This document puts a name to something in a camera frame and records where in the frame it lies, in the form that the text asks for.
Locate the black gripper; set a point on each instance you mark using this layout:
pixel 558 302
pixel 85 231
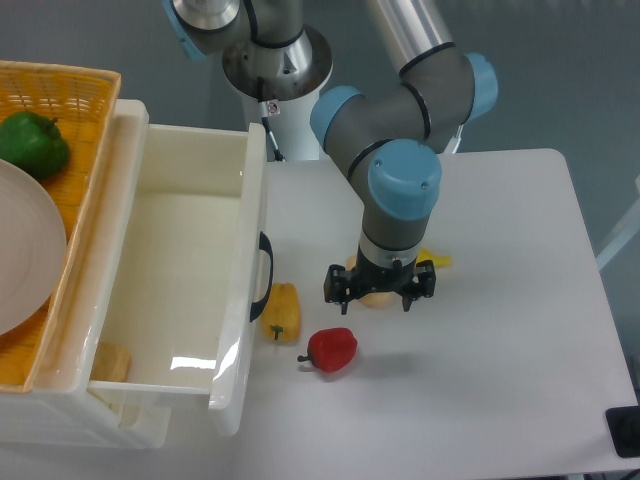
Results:
pixel 379 270

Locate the white top drawer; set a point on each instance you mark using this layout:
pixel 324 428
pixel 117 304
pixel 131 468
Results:
pixel 194 273

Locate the white drawer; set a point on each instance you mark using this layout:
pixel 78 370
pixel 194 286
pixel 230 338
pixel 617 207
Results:
pixel 194 273
pixel 137 425

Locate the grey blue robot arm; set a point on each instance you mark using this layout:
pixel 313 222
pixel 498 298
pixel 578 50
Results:
pixel 379 145

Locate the lower white drawer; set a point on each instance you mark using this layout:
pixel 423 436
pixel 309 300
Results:
pixel 137 425

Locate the tan bread in drawer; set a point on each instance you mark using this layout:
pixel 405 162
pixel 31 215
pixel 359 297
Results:
pixel 111 363

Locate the white drawer cabinet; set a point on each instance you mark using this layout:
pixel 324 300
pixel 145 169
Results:
pixel 60 410

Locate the bread roll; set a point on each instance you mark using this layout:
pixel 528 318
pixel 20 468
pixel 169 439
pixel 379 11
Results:
pixel 376 301

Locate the yellow banana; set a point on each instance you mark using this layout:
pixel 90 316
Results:
pixel 439 261

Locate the red bell pepper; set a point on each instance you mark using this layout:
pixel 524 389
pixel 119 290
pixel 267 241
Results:
pixel 330 350

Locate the yellow bell pepper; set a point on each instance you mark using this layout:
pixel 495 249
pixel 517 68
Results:
pixel 281 319

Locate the black device at edge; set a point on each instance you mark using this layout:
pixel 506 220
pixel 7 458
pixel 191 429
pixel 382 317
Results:
pixel 623 425

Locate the orange woven basket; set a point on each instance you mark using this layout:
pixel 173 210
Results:
pixel 78 102

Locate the pale pink plate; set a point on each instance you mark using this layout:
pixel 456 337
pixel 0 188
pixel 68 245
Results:
pixel 33 246

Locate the green bell pepper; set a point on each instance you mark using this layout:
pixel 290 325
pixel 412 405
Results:
pixel 34 144

